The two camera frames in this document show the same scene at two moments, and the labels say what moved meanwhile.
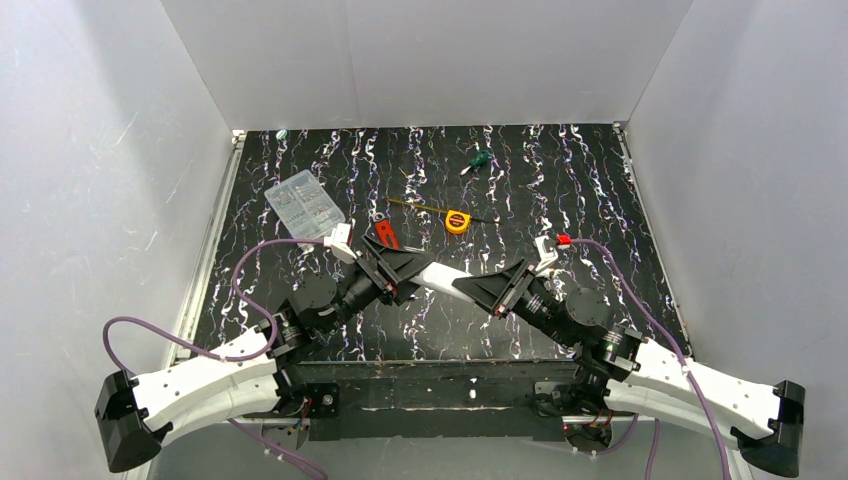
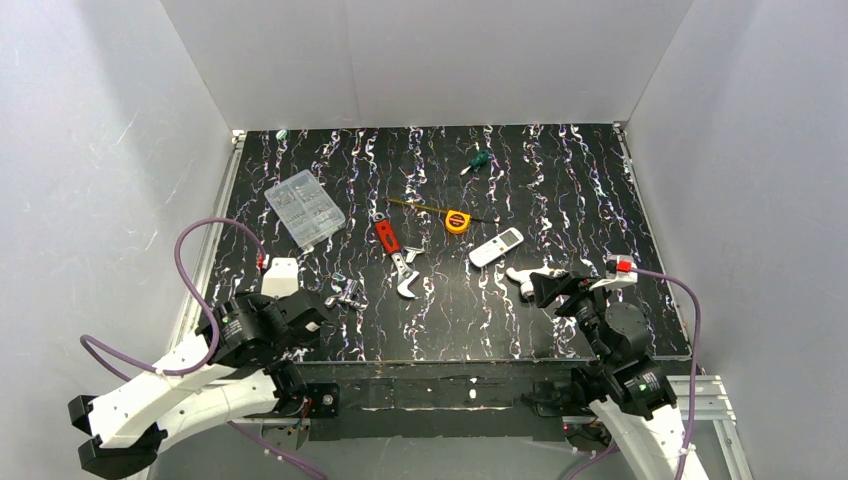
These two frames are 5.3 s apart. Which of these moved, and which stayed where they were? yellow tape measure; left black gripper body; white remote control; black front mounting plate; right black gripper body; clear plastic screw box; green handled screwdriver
Moved: left black gripper body; right black gripper body; white remote control
Stayed: black front mounting plate; yellow tape measure; clear plastic screw box; green handled screwdriver
